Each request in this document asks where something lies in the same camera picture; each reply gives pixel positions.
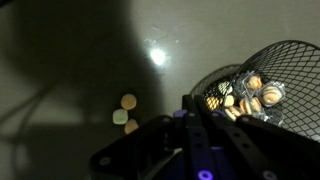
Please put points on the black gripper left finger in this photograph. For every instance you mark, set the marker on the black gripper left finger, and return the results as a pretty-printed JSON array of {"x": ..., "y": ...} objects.
[{"x": 199, "y": 161}]

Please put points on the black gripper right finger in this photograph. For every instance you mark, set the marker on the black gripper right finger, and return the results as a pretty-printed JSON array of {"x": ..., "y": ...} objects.
[{"x": 240, "y": 158}]

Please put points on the wrapped cookies in basket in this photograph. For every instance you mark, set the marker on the wrapped cookies in basket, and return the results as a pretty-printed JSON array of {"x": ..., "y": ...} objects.
[{"x": 247, "y": 94}]

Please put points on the yellow chip cluster on table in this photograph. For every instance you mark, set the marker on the yellow chip cluster on table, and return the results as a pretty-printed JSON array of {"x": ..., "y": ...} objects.
[{"x": 121, "y": 116}]

